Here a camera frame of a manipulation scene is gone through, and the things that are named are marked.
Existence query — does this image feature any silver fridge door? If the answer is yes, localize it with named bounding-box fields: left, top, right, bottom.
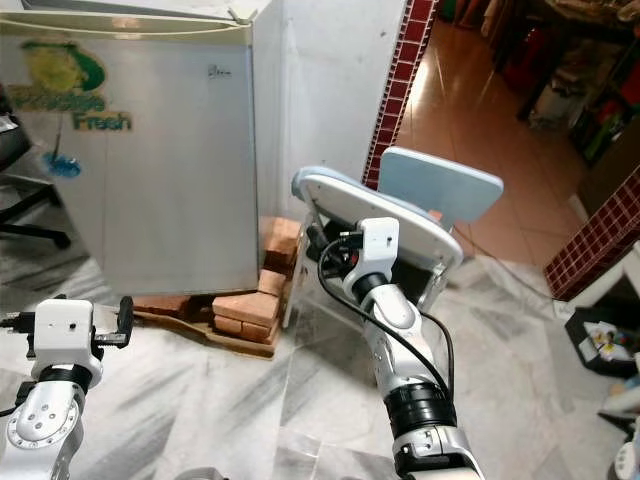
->
left=0, top=38, right=261, bottom=298

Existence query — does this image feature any silver mini fridge body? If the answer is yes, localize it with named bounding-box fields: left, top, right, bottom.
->
left=0, top=0, right=283, bottom=298

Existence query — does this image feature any red clay brick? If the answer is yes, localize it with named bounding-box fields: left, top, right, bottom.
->
left=260, top=217, right=296, bottom=271
left=213, top=315, right=276, bottom=346
left=213, top=292, right=281, bottom=326

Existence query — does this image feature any light blue plastic board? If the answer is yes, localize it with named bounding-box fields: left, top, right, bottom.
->
left=378, top=146, right=506, bottom=226

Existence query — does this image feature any black office chair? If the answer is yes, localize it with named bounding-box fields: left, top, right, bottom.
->
left=0, top=112, right=66, bottom=251

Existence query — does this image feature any green yellow Fresh sticker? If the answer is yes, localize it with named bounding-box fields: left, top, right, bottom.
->
left=10, top=40, right=136, bottom=134

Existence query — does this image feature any black plastic bin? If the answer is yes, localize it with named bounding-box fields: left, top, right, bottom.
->
left=565, top=303, right=640, bottom=378

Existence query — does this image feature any dark cluttered storage shelf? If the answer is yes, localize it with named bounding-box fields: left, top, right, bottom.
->
left=485, top=0, right=640, bottom=166

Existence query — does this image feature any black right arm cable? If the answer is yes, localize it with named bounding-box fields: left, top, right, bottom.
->
left=315, top=235, right=456, bottom=396

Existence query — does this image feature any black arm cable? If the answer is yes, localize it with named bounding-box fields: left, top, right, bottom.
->
left=315, top=235, right=456, bottom=396
left=0, top=312, right=37, bottom=421

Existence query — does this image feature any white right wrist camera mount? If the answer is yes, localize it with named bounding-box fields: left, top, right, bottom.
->
left=358, top=216, right=401, bottom=279

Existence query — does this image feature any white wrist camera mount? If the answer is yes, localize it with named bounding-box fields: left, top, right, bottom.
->
left=358, top=216, right=401, bottom=279
left=34, top=298, right=96, bottom=363

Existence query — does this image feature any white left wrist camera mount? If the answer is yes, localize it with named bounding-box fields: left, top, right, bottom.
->
left=34, top=298, right=96, bottom=363

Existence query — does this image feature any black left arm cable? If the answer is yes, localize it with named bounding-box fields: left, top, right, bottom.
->
left=0, top=312, right=37, bottom=421

